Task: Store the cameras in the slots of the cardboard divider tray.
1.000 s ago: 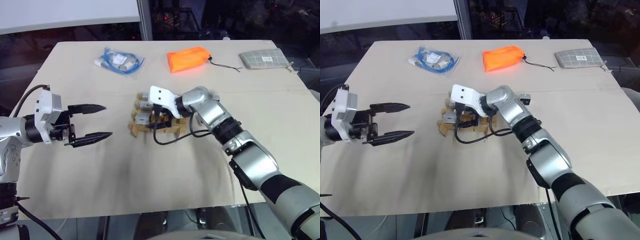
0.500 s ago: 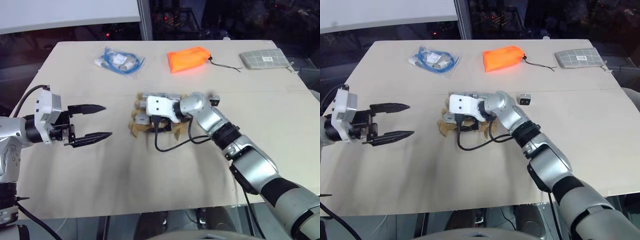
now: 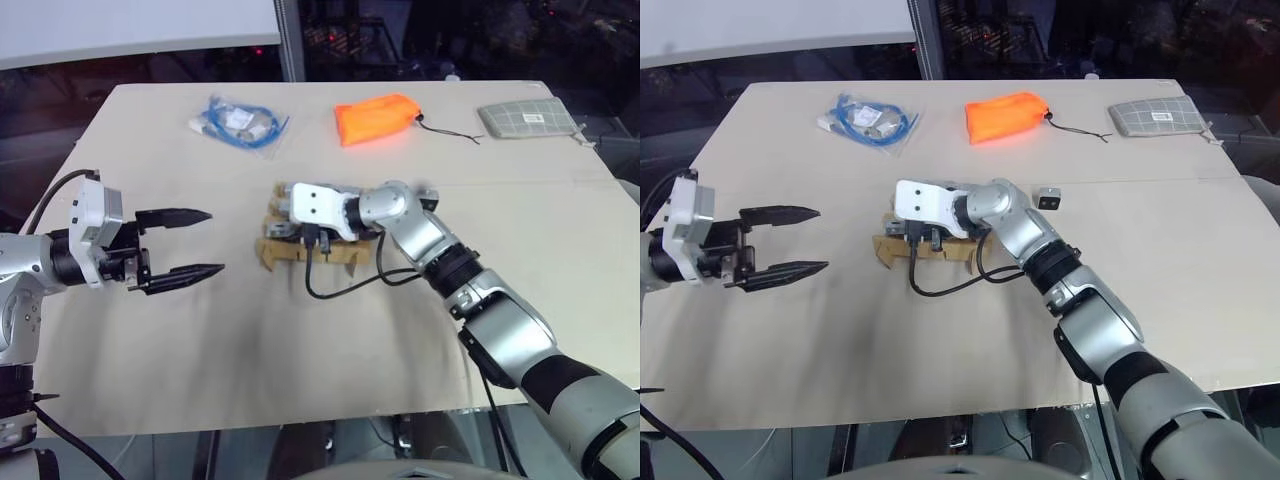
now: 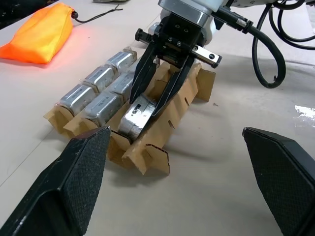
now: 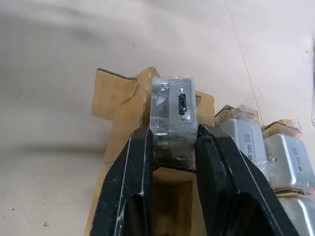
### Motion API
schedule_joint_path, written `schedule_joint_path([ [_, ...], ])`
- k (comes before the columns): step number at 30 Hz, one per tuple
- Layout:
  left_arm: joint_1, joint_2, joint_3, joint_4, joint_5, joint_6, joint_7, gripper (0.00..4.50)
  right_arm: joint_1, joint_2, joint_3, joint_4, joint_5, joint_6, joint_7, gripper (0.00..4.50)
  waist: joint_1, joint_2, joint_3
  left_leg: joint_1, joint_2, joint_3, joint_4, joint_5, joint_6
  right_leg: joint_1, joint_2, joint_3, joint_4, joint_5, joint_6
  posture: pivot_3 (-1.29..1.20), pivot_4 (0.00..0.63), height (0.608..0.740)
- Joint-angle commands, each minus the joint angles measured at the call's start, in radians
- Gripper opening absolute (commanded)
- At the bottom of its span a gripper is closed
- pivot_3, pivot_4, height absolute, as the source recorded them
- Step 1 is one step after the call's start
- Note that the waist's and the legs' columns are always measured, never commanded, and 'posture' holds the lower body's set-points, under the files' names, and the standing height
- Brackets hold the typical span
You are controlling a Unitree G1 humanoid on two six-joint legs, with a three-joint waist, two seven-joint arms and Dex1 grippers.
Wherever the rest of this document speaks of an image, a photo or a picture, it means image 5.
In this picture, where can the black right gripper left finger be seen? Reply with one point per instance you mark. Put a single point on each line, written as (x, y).
(115, 186)

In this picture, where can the grey camera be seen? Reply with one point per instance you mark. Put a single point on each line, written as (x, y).
(175, 118)

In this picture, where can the silver camera in plastic bag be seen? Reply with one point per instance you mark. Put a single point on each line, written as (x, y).
(288, 159)
(299, 216)
(246, 140)

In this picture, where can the dark object at picture edge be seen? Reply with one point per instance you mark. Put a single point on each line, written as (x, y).
(314, 66)

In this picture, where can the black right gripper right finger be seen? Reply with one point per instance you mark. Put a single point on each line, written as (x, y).
(236, 191)

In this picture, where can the brown cardboard divider tray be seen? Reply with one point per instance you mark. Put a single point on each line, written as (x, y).
(123, 103)

